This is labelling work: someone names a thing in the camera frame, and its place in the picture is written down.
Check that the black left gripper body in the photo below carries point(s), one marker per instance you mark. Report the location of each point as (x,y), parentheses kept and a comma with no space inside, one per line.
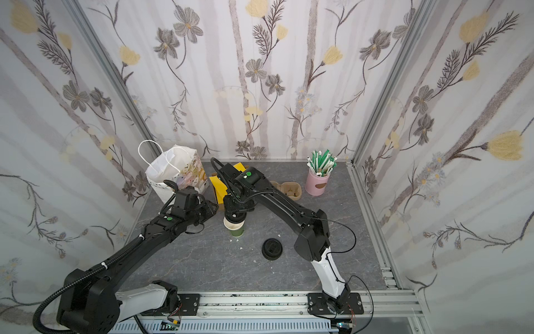
(204,210)

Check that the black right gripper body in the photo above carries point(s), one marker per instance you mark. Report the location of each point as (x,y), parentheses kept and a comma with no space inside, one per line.
(234,212)

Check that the green paper cup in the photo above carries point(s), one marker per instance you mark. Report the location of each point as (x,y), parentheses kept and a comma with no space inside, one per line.
(236,229)

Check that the black plastic cup lids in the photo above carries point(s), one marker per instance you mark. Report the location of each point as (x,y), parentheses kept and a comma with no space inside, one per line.
(272,249)

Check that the black cup lid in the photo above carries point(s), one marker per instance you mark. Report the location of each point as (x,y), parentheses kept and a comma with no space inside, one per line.
(232,219)

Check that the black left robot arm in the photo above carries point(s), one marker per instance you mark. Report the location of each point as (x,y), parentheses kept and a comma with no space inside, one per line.
(88,299)

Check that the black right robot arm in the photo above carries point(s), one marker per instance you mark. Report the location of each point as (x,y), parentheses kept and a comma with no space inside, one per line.
(311,227)

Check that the yellow paper napkins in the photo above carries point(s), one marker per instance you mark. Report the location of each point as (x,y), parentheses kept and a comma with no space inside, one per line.
(220,190)

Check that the cartoon print paper bag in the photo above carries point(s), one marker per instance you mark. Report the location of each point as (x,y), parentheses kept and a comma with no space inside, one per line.
(179,164)

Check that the brown pulp cup carrier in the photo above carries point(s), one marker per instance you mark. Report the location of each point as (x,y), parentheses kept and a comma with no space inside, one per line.
(291,189)

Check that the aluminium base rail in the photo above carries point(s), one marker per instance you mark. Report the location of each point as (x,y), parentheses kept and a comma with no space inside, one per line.
(375,311)

